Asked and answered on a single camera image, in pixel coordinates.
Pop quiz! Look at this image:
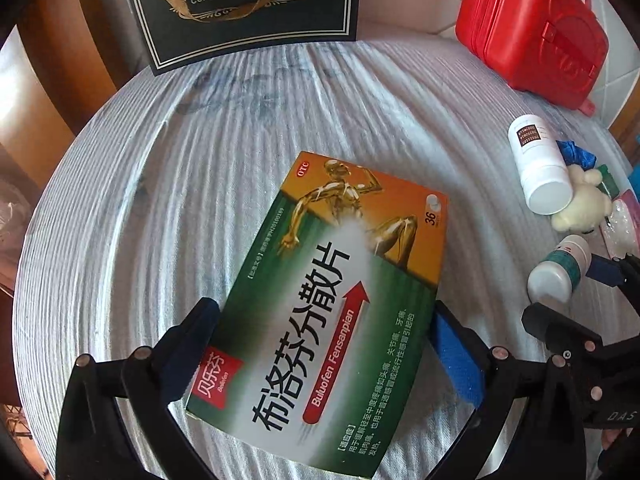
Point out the black coffee cup gift box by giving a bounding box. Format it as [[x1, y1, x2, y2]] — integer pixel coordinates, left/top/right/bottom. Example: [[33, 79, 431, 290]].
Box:
[[128, 0, 359, 75]]

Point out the white bottle teal label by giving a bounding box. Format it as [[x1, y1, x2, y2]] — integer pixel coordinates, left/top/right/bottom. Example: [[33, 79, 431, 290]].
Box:
[[527, 234, 592, 307]]

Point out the white pill bottle brown label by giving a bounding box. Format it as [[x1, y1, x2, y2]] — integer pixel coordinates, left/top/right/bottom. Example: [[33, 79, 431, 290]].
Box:
[[508, 114, 573, 216]]

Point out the green glass balm jar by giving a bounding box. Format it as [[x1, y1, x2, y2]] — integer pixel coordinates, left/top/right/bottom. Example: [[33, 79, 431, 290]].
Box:
[[597, 165, 620, 200]]

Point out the green ibuprofen medicine box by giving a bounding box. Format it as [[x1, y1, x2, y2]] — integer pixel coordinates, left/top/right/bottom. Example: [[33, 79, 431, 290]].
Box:
[[186, 152, 448, 479]]

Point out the pink floral tissue pack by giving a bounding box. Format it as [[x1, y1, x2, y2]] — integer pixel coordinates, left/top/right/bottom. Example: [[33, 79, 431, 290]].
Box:
[[600, 190, 640, 259]]

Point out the red bear-face case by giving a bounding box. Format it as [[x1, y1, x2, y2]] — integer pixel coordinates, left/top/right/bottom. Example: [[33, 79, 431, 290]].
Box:
[[456, 0, 608, 117]]

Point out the cream plush bunny blue scrunchie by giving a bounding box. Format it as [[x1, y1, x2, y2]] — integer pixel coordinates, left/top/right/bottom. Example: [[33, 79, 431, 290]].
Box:
[[551, 141, 613, 234]]

